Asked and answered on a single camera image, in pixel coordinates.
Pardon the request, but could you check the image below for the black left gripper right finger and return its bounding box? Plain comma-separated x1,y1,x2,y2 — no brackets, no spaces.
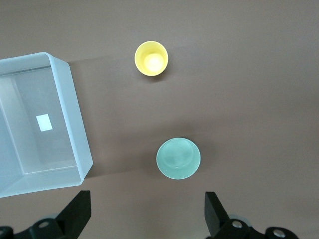
204,191,231,239

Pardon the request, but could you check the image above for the yellow plastic cup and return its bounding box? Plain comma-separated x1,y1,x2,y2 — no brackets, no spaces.
134,40,169,77

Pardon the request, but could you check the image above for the green ceramic bowl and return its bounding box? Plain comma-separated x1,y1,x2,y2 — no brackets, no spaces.
156,137,201,180

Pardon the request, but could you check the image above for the white paper label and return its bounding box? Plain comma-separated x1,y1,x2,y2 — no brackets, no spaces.
35,114,53,132

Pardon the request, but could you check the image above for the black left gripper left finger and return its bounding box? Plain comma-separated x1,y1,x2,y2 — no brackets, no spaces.
57,190,92,239

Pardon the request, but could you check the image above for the translucent plastic bin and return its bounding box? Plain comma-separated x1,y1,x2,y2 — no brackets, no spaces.
0,51,94,199

